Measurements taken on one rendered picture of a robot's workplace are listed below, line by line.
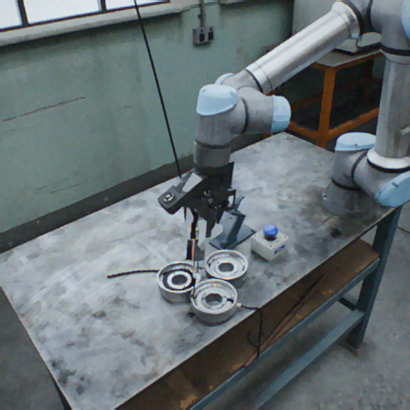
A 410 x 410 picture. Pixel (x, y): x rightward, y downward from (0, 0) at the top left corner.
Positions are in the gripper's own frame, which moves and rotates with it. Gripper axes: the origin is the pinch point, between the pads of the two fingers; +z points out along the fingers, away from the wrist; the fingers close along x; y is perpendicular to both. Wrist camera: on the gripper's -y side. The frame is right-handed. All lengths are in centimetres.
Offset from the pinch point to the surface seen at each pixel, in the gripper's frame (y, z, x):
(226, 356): 8.5, 37.2, -7.6
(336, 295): 52, 33, -12
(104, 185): 56, 74, 158
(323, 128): 188, 36, 96
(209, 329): -4.7, 13.7, -12.8
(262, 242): 20.1, 5.9, -2.9
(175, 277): -2.5, 11.6, 3.3
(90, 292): -20.1, 16.2, 14.2
